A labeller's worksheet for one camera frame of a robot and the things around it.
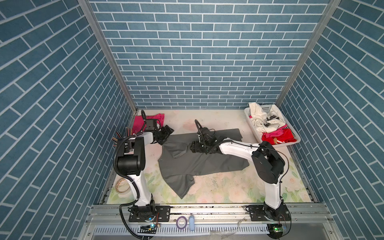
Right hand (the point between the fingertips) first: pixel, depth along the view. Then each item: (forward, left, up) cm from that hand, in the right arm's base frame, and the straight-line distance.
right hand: (192, 146), depth 92 cm
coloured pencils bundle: (+2, +39, +9) cm, 40 cm away
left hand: (+11, +16, -1) cm, 19 cm away
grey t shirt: (-9, +8, -7) cm, 14 cm away
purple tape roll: (-37, +2, -7) cm, 38 cm away
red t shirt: (+12, -60, 0) cm, 61 cm away
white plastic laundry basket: (+37, -53, +1) cm, 65 cm away
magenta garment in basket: (+13, -54, +3) cm, 56 cm away
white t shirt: (+23, -49, 0) cm, 54 cm away
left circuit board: (-43, +16, -9) cm, 46 cm away
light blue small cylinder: (-39, -4, -4) cm, 40 cm away
